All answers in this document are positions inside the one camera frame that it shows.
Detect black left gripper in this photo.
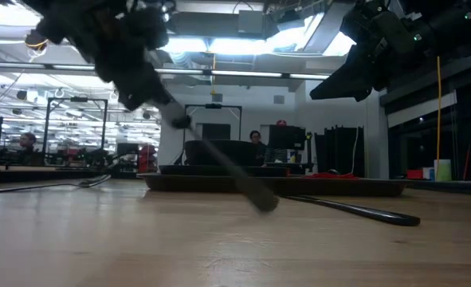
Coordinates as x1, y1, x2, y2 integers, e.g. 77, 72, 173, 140
75, 0, 173, 112

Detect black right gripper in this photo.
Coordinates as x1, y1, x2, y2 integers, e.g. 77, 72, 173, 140
309, 6, 432, 102

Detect red cloth napkin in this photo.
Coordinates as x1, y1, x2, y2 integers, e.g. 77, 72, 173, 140
301, 171, 359, 180

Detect black bowl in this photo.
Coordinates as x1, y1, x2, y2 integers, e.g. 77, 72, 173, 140
183, 139, 261, 167

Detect dark metal fork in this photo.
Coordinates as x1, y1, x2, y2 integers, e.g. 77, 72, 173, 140
155, 95, 281, 214

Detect dark metal knife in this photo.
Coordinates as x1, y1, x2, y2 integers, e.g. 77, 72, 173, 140
281, 194, 422, 228

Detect brown plastic tray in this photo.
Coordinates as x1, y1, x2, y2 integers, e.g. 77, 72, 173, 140
136, 171, 410, 198

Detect red equipment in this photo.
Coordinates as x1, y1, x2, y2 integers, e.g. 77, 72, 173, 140
138, 143, 159, 174

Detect black folding panels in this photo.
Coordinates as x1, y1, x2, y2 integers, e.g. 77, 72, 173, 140
313, 125, 366, 179

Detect dark monitor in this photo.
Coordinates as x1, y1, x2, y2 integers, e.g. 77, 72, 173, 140
201, 123, 233, 141

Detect long ceiling light bar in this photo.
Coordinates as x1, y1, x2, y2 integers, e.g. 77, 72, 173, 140
0, 61, 332, 80

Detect grey ceiling box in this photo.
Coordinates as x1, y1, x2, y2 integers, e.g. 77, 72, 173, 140
237, 10, 279, 40

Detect pale green container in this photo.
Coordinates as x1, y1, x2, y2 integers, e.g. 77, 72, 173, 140
434, 159, 453, 183

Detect red stick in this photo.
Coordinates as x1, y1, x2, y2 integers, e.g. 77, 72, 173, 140
462, 143, 471, 181

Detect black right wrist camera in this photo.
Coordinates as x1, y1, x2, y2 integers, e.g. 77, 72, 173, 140
340, 2, 384, 55

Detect black gantry frame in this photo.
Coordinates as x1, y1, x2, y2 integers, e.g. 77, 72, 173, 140
183, 103, 243, 143
42, 96, 109, 165

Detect yellow cable coil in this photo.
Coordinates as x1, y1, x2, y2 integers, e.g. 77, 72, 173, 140
24, 29, 49, 52

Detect black metal table frame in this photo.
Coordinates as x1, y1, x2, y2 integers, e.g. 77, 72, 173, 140
0, 164, 471, 197

